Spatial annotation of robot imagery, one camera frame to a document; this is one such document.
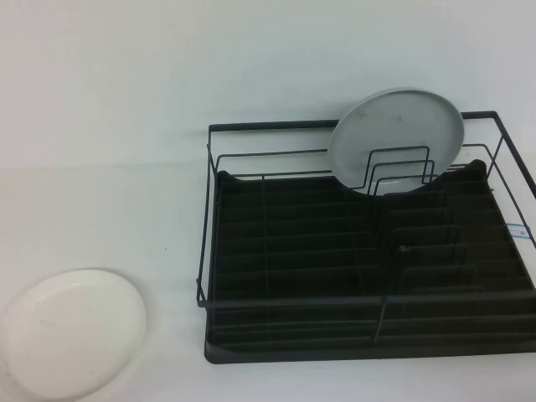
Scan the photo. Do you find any white round plate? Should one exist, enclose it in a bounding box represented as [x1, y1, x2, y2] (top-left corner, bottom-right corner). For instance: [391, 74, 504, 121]
[0, 267, 147, 402]

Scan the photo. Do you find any grey round plate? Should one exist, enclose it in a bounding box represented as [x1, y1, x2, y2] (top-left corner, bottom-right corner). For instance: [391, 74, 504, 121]
[327, 86, 465, 196]

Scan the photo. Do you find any black wire dish rack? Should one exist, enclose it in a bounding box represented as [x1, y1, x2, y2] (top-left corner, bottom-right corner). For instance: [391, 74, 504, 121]
[194, 111, 536, 343]

